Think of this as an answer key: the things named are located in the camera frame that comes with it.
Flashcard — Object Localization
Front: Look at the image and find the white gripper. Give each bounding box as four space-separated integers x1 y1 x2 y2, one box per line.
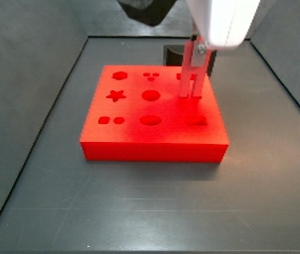
186 0 260 67

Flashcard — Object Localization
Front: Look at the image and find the black curved holder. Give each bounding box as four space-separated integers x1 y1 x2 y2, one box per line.
164 45 217 75

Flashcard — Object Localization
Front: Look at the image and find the red shape-sorting block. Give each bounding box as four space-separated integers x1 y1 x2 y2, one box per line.
79 65 229 163

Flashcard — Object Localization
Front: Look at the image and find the red double-square peg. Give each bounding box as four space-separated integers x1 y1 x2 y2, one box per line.
180 40 212 98

